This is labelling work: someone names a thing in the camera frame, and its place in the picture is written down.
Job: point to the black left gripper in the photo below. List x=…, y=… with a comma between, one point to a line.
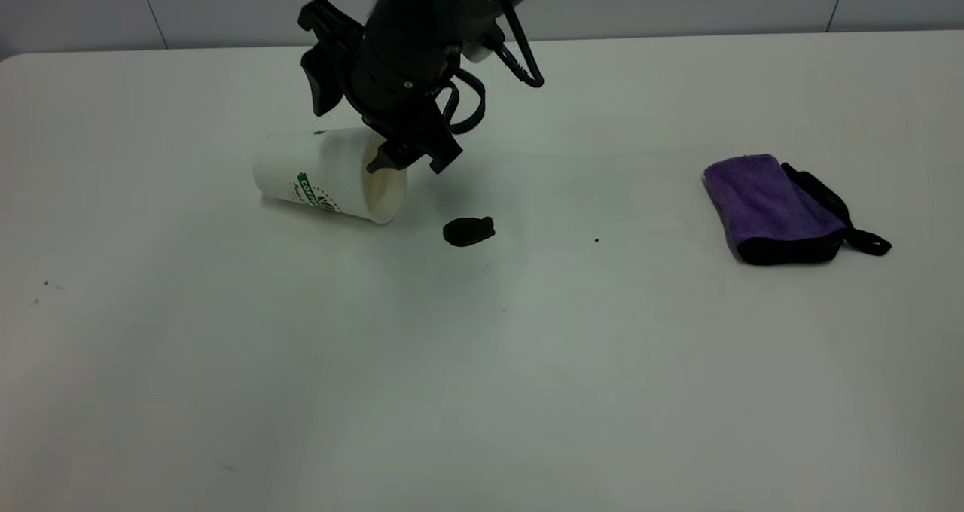
x=399, y=68

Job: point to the white paper coffee cup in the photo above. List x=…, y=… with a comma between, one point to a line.
x=324, y=169

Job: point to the purple black-edged cleaning cloth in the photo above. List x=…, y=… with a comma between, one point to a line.
x=761, y=199

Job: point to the dark coffee spill stain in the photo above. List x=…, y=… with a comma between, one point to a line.
x=467, y=232

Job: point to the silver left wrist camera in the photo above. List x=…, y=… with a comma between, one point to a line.
x=482, y=50

